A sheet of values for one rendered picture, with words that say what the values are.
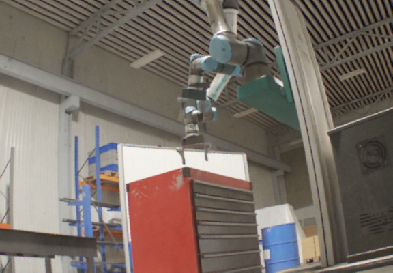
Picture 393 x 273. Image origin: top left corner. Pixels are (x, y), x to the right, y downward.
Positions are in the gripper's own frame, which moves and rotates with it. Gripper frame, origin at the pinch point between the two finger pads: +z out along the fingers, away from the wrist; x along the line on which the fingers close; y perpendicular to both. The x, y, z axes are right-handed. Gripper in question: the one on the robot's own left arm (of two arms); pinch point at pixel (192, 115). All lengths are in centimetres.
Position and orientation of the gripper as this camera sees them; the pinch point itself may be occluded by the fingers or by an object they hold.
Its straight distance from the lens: 195.4
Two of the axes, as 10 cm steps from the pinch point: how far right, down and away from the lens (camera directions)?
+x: -7.2, -0.5, -6.9
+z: -0.9, 10.0, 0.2
